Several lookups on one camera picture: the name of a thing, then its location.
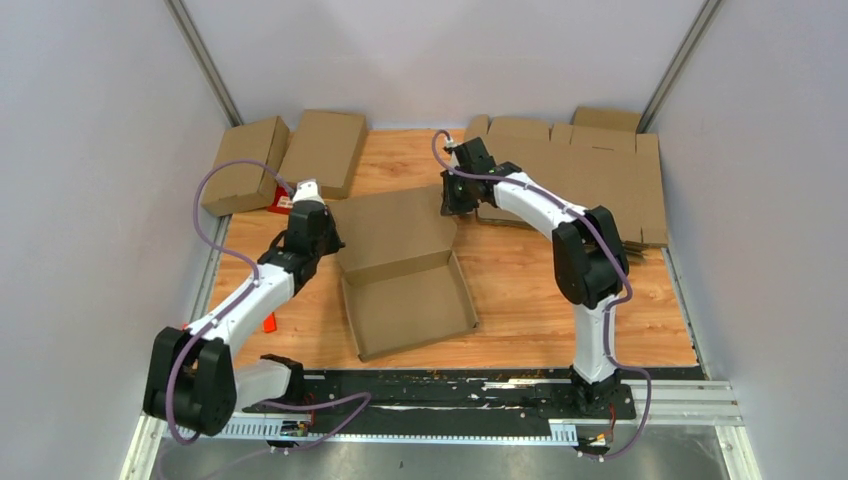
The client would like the cardboard box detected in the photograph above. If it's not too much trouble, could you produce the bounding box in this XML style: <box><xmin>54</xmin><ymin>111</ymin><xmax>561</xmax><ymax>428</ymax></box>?
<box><xmin>279</xmin><ymin>109</ymin><xmax>368</xmax><ymax>200</ymax></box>
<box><xmin>201</xmin><ymin>116</ymin><xmax>290</xmax><ymax>217</ymax></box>
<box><xmin>329</xmin><ymin>185</ymin><xmax>479</xmax><ymax>362</ymax></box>

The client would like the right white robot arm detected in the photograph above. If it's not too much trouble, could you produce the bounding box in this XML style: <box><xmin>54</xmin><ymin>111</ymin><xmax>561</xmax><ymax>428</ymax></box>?
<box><xmin>431</xmin><ymin>132</ymin><xmax>632</xmax><ymax>418</ymax></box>

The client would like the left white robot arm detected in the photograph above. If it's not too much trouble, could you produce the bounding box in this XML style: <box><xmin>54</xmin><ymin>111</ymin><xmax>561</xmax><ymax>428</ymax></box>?
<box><xmin>142</xmin><ymin>199</ymin><xmax>344</xmax><ymax>436</ymax></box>

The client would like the folded cardboard box upright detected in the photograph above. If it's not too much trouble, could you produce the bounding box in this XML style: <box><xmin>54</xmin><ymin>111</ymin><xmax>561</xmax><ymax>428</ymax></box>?
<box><xmin>279</xmin><ymin>109</ymin><xmax>368</xmax><ymax>200</ymax></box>

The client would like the red plastic block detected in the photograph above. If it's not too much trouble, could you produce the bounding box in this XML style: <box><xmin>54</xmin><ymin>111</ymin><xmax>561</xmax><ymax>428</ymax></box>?
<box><xmin>267</xmin><ymin>186</ymin><xmax>293</xmax><ymax>215</ymax></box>

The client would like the orange plastic piece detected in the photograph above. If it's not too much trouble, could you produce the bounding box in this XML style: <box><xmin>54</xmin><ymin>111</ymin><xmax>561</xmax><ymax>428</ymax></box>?
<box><xmin>262</xmin><ymin>313</ymin><xmax>277</xmax><ymax>333</ymax></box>

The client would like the stack of flat cardboard sheets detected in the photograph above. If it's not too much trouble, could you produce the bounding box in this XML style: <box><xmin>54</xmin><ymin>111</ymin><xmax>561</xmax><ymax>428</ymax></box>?
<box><xmin>464</xmin><ymin>106</ymin><xmax>669</xmax><ymax>248</ymax></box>

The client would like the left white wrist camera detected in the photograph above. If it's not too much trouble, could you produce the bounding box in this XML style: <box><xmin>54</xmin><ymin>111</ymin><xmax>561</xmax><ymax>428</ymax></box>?
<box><xmin>292</xmin><ymin>179</ymin><xmax>326</xmax><ymax>208</ymax></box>

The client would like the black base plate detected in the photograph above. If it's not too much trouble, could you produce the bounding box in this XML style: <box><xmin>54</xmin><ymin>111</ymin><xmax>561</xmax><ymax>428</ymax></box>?
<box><xmin>251</xmin><ymin>367</ymin><xmax>707</xmax><ymax>440</ymax></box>

